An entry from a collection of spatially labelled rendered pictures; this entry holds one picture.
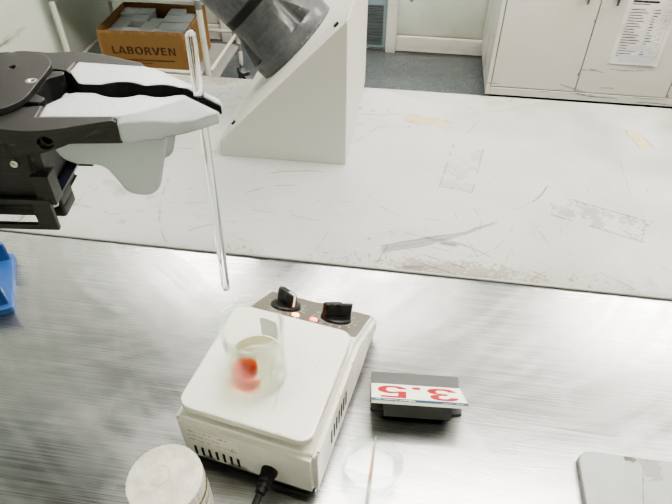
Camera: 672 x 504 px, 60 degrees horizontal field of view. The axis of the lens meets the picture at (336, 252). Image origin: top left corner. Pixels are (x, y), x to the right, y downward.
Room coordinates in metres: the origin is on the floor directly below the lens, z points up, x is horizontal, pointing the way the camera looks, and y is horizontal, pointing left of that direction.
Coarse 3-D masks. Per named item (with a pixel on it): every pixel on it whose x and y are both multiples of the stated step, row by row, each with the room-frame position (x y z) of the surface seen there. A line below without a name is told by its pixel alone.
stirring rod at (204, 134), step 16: (192, 32) 0.30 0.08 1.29; (192, 48) 0.30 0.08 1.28; (192, 64) 0.30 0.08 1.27; (192, 80) 0.30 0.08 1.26; (208, 128) 0.30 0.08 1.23; (208, 144) 0.30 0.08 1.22; (208, 160) 0.30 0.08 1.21; (208, 176) 0.30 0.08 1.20; (208, 192) 0.30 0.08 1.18; (224, 256) 0.30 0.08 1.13; (224, 272) 0.30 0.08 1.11; (224, 288) 0.30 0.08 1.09
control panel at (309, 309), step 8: (272, 296) 0.44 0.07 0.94; (304, 304) 0.43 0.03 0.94; (312, 304) 0.43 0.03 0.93; (320, 304) 0.43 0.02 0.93; (288, 312) 0.40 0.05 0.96; (296, 312) 0.40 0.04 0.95; (304, 312) 0.41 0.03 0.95; (312, 312) 0.41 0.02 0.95; (320, 312) 0.41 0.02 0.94; (352, 312) 0.42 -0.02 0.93; (304, 320) 0.39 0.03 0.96; (312, 320) 0.38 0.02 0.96; (320, 320) 0.39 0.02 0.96; (352, 320) 0.40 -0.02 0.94; (360, 320) 0.40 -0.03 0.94; (336, 328) 0.37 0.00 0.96; (344, 328) 0.38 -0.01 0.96; (352, 328) 0.38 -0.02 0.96; (360, 328) 0.38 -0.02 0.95; (352, 336) 0.36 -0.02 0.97
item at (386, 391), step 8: (376, 384) 0.34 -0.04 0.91; (376, 392) 0.32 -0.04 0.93; (384, 392) 0.32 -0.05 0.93; (392, 392) 0.32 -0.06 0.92; (400, 392) 0.33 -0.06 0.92; (408, 392) 0.33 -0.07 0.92; (416, 392) 0.33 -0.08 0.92; (424, 392) 0.33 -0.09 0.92; (432, 392) 0.33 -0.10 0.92; (440, 392) 0.33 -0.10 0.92; (448, 392) 0.33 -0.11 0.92; (456, 392) 0.33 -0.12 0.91; (432, 400) 0.31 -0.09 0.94; (440, 400) 0.31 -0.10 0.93; (448, 400) 0.31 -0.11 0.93; (456, 400) 0.31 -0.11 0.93
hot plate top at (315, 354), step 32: (288, 320) 0.36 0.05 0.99; (288, 352) 0.32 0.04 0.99; (320, 352) 0.32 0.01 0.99; (192, 384) 0.29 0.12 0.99; (224, 384) 0.29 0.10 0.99; (288, 384) 0.29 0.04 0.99; (320, 384) 0.29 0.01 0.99; (224, 416) 0.26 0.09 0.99; (256, 416) 0.26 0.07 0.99; (288, 416) 0.26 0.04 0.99; (320, 416) 0.26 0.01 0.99
